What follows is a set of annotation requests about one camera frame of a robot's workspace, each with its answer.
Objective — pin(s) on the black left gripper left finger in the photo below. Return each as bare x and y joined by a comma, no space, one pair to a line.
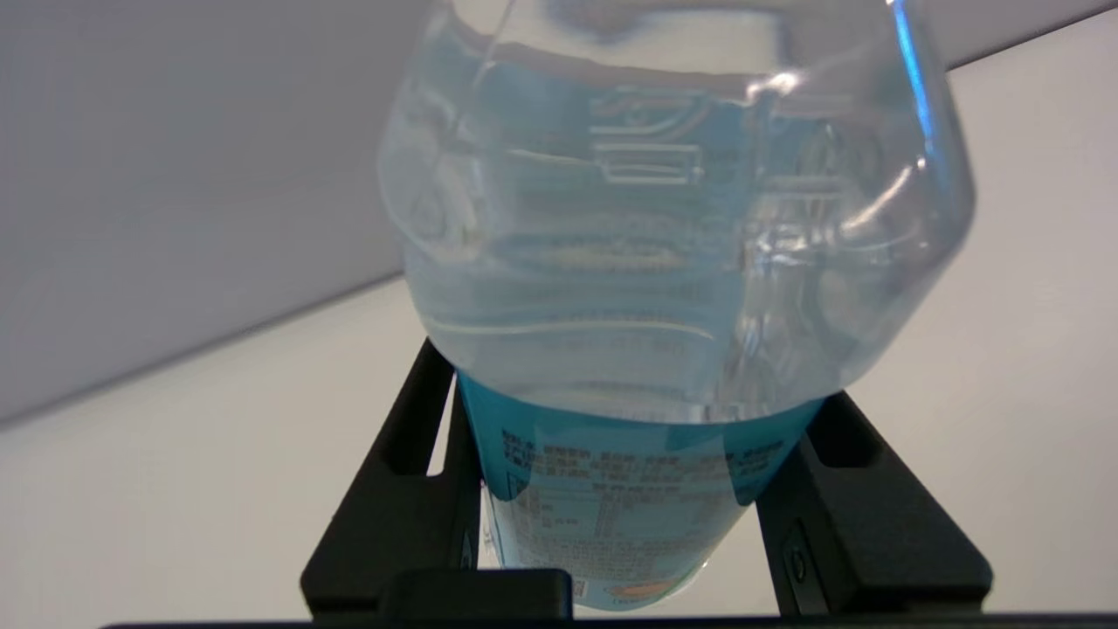
384,524

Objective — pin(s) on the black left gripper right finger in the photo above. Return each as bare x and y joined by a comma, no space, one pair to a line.
873,542

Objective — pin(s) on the clear bottle with blue label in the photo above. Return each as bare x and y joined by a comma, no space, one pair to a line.
664,262

